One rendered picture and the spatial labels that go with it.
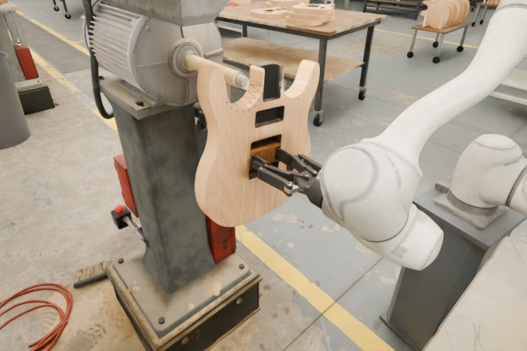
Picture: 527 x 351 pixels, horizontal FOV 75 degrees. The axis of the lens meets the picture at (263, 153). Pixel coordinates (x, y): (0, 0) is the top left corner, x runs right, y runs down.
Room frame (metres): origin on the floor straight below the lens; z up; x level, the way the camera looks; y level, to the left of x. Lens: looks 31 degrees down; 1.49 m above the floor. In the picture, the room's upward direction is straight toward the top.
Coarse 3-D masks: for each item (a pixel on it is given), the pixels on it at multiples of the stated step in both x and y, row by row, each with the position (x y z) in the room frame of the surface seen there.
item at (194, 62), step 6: (192, 60) 0.81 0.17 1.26; (198, 60) 0.79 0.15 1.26; (204, 60) 0.78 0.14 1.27; (192, 66) 0.80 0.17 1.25; (198, 66) 0.78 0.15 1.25; (222, 66) 0.74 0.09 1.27; (228, 72) 0.71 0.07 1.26; (234, 72) 0.70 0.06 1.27; (240, 72) 0.70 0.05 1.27; (228, 78) 0.70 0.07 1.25; (234, 78) 0.69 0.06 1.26; (234, 84) 0.69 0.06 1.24
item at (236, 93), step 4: (248, 80) 1.07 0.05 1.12; (284, 80) 1.08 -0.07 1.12; (248, 84) 1.03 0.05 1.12; (284, 84) 1.07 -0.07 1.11; (232, 88) 1.03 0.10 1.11; (236, 88) 1.02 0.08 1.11; (240, 88) 1.01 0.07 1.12; (244, 88) 1.00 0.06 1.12; (284, 88) 1.07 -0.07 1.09; (232, 92) 1.03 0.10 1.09; (236, 92) 1.02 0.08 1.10; (240, 92) 1.00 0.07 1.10; (244, 92) 0.99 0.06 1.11; (232, 96) 1.04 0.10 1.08; (236, 96) 1.02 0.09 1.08; (240, 96) 1.00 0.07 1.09; (232, 100) 1.04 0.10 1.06; (236, 100) 1.02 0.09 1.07; (200, 128) 1.10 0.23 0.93
